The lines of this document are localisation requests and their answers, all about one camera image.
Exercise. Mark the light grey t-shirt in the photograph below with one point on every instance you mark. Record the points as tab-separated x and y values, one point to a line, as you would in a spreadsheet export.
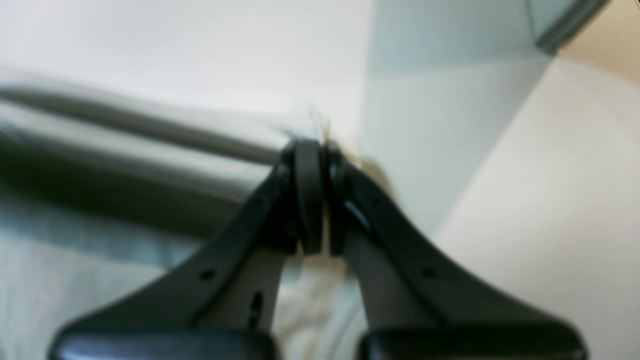
122	157

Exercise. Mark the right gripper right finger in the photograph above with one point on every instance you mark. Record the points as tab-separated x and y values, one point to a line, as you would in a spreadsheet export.
419	303

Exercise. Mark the grey tray corner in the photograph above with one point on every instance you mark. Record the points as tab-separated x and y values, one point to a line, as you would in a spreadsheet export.
554	23

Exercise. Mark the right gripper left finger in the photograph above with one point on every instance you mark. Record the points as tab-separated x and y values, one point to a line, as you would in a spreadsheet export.
219	304

